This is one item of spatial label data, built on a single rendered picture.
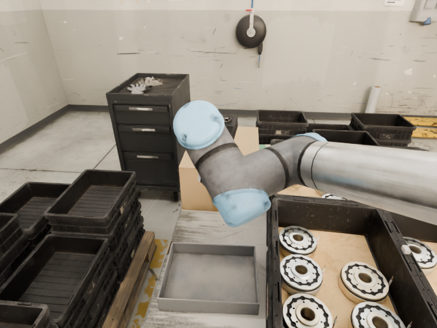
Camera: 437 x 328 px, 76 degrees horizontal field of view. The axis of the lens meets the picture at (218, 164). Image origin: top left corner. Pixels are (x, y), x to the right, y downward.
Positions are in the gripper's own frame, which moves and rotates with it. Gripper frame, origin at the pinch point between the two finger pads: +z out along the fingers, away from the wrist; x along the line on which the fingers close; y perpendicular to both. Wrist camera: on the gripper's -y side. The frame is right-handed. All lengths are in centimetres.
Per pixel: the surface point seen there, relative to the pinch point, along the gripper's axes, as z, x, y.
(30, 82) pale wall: 185, -287, -126
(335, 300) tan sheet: 2.8, 28.7, 28.0
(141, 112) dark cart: 91, -80, -55
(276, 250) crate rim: -0.8, 14.3, 19.0
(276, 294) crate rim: -10.6, 14.7, 27.0
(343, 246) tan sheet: 15.4, 33.0, 15.2
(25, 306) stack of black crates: 14, -61, 48
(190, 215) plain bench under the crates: 36.1, -18.3, 11.6
